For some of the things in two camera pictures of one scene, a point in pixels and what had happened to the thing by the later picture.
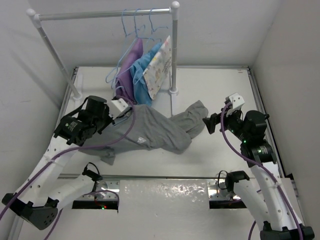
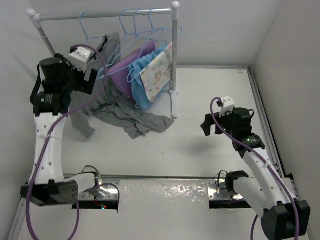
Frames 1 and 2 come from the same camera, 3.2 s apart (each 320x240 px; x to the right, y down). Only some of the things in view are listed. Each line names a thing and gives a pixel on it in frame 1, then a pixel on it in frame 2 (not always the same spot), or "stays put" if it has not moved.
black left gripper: (106, 112) to (83, 86)
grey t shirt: (150, 126) to (112, 104)
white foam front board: (159, 209) stays put
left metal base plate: (104, 190) stays put
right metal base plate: (217, 191) stays put
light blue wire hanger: (121, 120) to (83, 29)
